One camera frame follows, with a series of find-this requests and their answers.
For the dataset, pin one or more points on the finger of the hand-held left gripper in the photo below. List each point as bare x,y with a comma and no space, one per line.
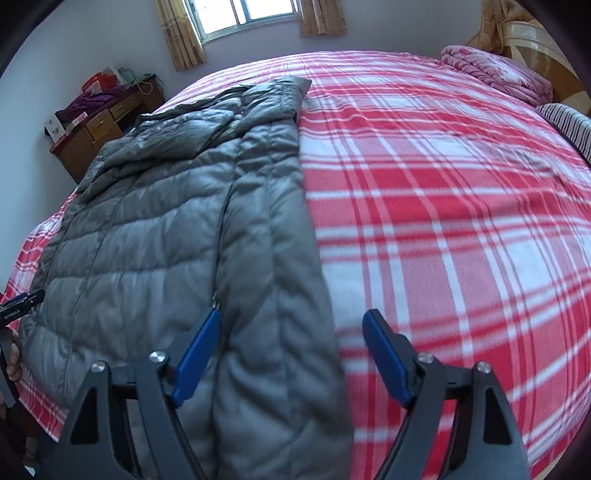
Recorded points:
34,297

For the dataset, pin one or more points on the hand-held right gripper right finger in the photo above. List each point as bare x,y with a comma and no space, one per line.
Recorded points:
385,355

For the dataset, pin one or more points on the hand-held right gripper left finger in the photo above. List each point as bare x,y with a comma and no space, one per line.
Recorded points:
198,355

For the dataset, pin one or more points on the grey puffer jacket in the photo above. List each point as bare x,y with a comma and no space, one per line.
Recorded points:
161,230

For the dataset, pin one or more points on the purple clothes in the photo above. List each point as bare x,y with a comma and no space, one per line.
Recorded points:
87,104

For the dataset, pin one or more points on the person's left hand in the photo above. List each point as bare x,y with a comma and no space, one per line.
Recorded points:
16,357

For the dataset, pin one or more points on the brown wooden desk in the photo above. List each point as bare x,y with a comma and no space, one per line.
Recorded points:
78,147

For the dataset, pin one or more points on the white printed box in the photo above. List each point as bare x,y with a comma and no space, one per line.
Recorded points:
54,129

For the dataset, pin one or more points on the flat pink box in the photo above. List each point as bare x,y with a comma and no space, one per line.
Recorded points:
76,121

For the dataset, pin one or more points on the red gift box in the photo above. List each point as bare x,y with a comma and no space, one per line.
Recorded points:
94,83

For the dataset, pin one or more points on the striped pillow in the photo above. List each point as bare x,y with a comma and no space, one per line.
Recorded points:
572,127

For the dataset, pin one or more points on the folded pink quilt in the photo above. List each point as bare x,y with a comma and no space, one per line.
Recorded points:
494,71

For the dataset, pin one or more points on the wooden bed headboard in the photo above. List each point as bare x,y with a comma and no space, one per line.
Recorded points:
568,83

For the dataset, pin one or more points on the small sliding window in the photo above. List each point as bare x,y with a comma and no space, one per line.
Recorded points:
217,14

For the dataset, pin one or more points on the long beige patterned curtain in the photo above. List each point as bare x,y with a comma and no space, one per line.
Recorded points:
494,23

